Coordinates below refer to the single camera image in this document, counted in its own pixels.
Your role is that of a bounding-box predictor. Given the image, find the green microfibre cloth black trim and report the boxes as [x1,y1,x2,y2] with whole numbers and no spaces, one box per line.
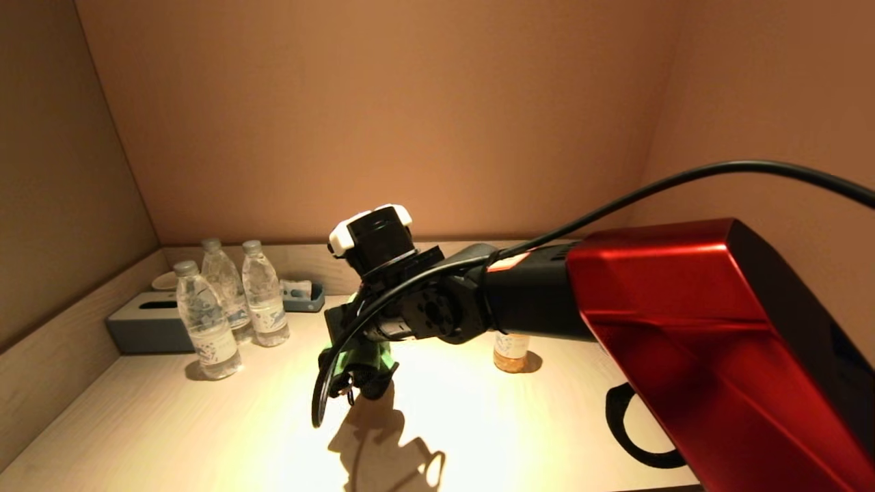
[318,294,401,400]

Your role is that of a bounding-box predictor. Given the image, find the small blue tray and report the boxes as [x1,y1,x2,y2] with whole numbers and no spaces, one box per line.
[282,282,326,314]

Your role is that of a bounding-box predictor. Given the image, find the wooden desk rim board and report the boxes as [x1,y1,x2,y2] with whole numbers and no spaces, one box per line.
[0,239,616,472]

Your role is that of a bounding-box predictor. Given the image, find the clear plastic water bottle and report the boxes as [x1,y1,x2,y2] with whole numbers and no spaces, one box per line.
[241,240,291,349]
[201,238,254,344]
[173,260,243,381]

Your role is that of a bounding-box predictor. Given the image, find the orange drink plastic bottle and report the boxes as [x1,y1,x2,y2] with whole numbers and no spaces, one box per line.
[494,333,530,374]

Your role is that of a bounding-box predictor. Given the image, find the grey tissue box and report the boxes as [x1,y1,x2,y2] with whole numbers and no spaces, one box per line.
[107,292,199,355]

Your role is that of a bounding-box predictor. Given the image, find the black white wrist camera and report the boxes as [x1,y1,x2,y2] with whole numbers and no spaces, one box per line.
[328,204,445,277]

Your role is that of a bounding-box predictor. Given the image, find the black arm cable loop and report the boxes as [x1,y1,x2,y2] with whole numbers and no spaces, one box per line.
[605,383,688,469]

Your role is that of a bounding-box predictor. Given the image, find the black camera cable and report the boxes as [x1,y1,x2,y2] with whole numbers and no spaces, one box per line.
[311,161,875,428]

